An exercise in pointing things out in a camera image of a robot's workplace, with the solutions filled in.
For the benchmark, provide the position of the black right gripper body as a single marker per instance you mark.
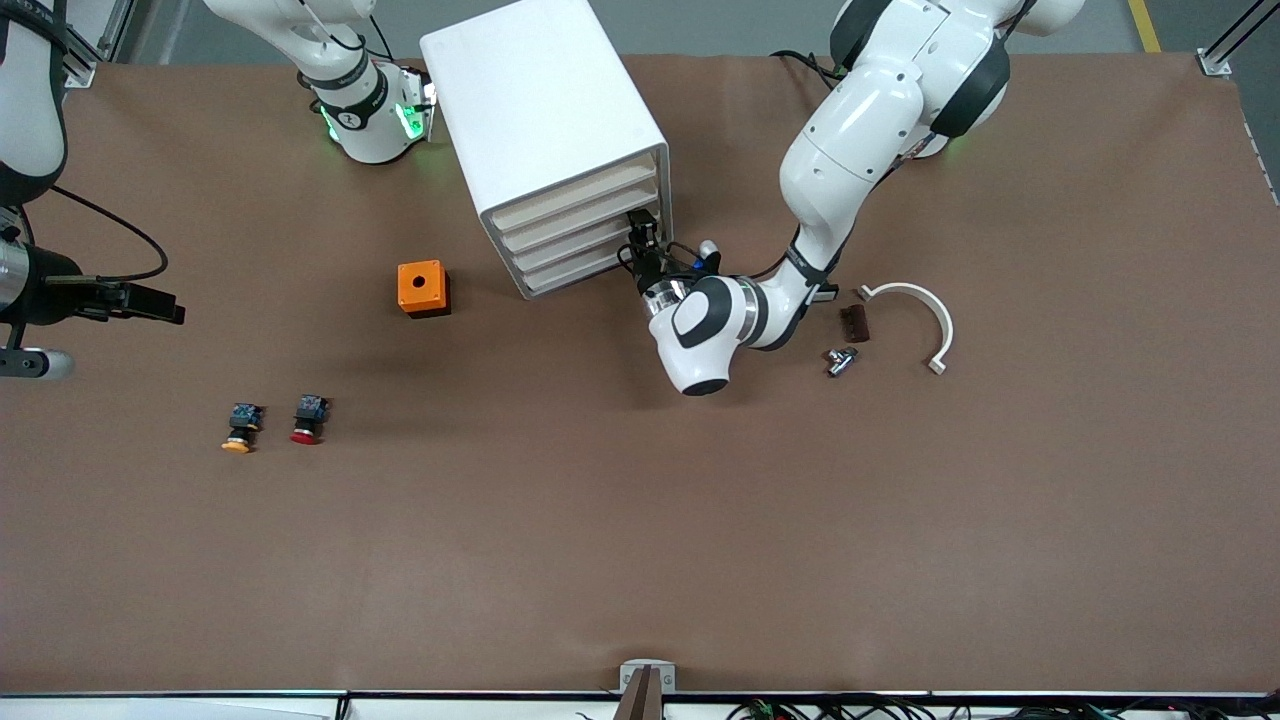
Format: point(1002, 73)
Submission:
point(52, 274)

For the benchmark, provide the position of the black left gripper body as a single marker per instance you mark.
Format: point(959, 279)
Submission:
point(653, 271)

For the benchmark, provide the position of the white four-drawer cabinet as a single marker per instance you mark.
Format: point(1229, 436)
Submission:
point(540, 100)

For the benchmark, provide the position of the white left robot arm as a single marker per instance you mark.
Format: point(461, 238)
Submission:
point(860, 130)

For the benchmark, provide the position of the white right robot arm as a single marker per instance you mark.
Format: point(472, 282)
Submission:
point(350, 110)

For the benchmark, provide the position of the yellow-capped push button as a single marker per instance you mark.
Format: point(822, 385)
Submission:
point(238, 440)

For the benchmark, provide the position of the square white push button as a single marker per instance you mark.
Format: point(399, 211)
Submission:
point(828, 294)

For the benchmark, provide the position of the red-capped push button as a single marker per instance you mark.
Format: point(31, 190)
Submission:
point(306, 432)

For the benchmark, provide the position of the chrome tee pipe fitting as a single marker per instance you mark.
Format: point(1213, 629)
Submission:
point(840, 362)

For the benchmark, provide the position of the small brown terminal block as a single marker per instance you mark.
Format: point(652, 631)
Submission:
point(856, 324)

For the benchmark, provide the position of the orange box with hole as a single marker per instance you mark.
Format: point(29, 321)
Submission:
point(420, 285)

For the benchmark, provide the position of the white half-round pipe clamp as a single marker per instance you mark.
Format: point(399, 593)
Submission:
point(937, 366)

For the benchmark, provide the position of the aluminium frame profile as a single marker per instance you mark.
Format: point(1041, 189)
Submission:
point(1215, 62)
point(85, 65)

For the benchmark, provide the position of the grey metal table bracket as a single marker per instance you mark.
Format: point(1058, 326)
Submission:
point(647, 680)

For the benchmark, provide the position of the white table edge rail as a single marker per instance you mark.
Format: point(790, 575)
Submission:
point(200, 706)

